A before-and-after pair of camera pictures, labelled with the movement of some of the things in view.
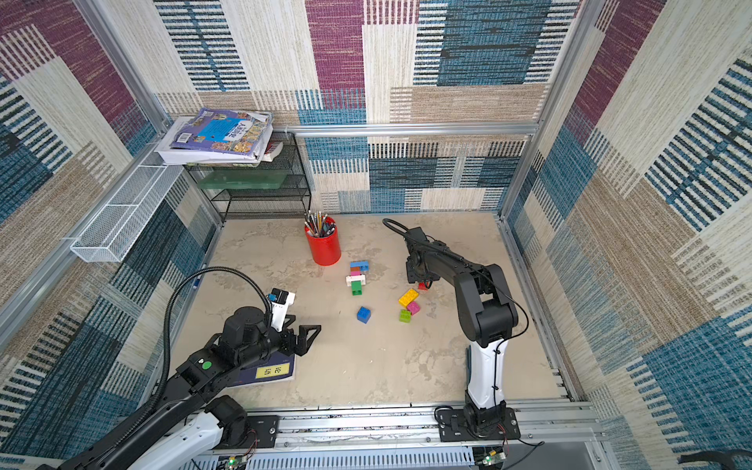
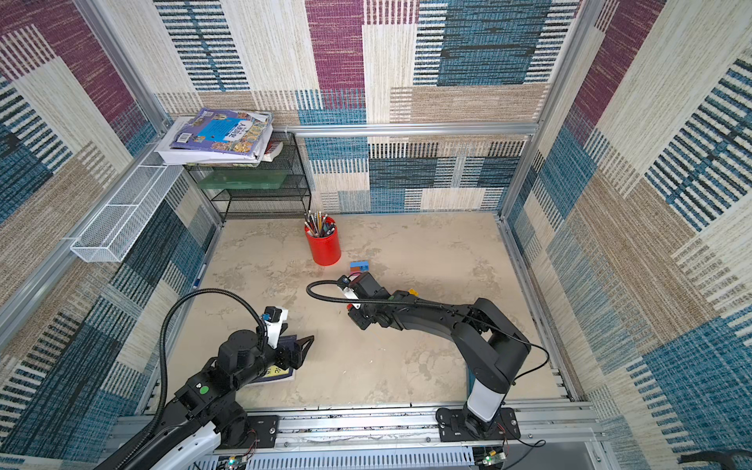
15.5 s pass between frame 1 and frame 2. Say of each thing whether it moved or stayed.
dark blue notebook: stayed
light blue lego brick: stayed
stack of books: stayed
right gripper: moved
